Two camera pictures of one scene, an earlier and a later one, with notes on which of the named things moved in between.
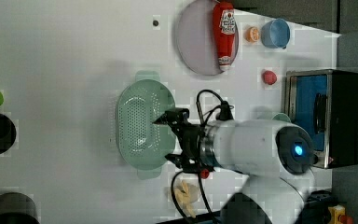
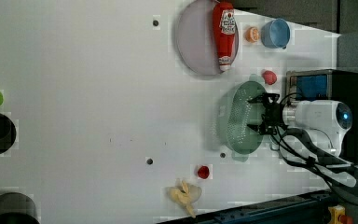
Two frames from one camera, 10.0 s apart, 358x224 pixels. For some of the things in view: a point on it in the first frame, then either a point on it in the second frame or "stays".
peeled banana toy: x=186 y=195 stays
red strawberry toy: x=269 y=77 stays
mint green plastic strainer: x=142 y=143 -> x=235 y=114
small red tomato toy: x=204 y=174 stays
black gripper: x=188 y=135 -> x=273 y=115
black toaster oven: x=328 y=105 stays
